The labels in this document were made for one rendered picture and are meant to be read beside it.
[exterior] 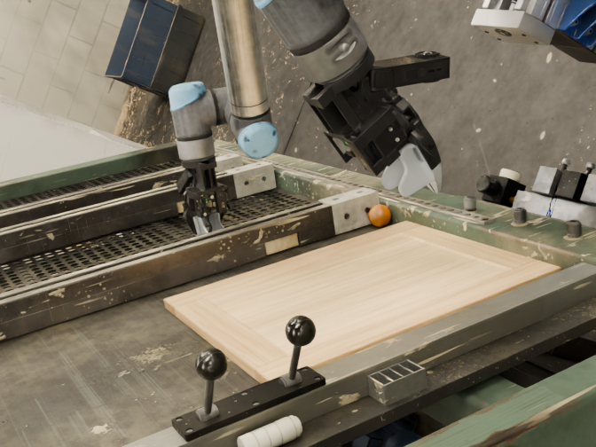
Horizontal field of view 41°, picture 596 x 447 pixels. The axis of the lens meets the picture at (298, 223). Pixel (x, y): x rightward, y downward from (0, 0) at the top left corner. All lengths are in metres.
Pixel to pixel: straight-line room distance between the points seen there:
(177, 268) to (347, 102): 0.81
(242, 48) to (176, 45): 4.16
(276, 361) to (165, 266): 0.48
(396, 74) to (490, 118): 2.12
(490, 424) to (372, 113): 0.37
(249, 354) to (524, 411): 0.45
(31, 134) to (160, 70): 1.03
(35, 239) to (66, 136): 3.08
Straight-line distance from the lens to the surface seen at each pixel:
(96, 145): 5.14
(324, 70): 0.85
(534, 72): 2.96
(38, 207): 2.24
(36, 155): 5.08
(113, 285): 1.57
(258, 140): 1.52
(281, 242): 1.70
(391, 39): 3.68
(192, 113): 1.63
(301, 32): 0.83
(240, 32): 1.44
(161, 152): 2.89
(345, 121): 0.90
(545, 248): 1.45
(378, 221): 1.76
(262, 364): 1.19
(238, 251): 1.65
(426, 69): 0.93
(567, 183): 1.65
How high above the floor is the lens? 1.99
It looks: 32 degrees down
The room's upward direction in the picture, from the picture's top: 72 degrees counter-clockwise
